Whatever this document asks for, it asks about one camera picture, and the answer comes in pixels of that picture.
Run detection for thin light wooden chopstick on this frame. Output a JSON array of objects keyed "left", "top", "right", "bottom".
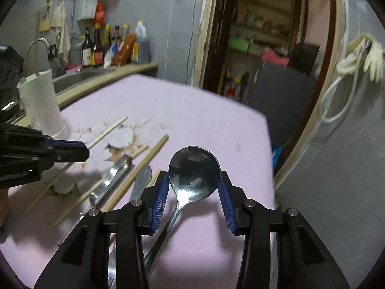
[{"left": 25, "top": 116, "right": 128, "bottom": 212}]

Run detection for thick brown wooden chopstick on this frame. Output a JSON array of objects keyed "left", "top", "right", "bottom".
[{"left": 101, "top": 134, "right": 169, "bottom": 213}]

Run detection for metal spoon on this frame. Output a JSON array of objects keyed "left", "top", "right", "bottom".
[{"left": 144, "top": 146, "right": 221, "bottom": 272}]

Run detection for white plastic utensil basket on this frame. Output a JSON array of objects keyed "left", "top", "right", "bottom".
[{"left": 17, "top": 69, "right": 70, "bottom": 140}]

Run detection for metal peeler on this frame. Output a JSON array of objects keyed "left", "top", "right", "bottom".
[{"left": 90, "top": 155, "right": 133, "bottom": 208}]

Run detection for steel sink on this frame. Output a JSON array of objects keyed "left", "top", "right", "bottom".
[{"left": 53, "top": 67, "right": 115, "bottom": 96}]

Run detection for pink floral table cloth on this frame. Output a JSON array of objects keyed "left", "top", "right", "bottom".
[{"left": 1, "top": 75, "right": 274, "bottom": 288}]

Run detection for metal knife blade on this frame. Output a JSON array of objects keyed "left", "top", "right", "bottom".
[{"left": 129, "top": 165, "right": 152, "bottom": 201}]

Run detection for dark wine bottle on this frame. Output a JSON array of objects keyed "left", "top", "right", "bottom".
[{"left": 81, "top": 28, "right": 93, "bottom": 67}]

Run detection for steel faucet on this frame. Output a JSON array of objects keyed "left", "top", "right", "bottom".
[{"left": 24, "top": 37, "right": 50, "bottom": 76}]

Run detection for soy sauce bottle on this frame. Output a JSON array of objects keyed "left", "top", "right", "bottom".
[{"left": 91, "top": 23, "right": 104, "bottom": 67}]

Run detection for orange snack bag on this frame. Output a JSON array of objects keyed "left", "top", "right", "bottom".
[{"left": 114, "top": 33, "right": 136, "bottom": 66}]

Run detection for large oil jug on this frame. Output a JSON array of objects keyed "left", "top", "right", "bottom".
[{"left": 131, "top": 20, "right": 150, "bottom": 64}]

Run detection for red plastic bag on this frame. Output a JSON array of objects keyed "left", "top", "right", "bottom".
[{"left": 94, "top": 2, "right": 106, "bottom": 26}]

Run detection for dark cabinet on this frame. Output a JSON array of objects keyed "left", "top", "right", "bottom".
[{"left": 242, "top": 62, "right": 316, "bottom": 150}]

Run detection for cream rubber gloves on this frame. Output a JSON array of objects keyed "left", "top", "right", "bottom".
[{"left": 336, "top": 31, "right": 384, "bottom": 83}]

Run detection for white hose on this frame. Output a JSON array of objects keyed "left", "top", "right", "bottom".
[{"left": 318, "top": 44, "right": 365, "bottom": 124}]

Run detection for wooden door frame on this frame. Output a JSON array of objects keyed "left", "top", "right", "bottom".
[{"left": 191, "top": 0, "right": 217, "bottom": 89}]

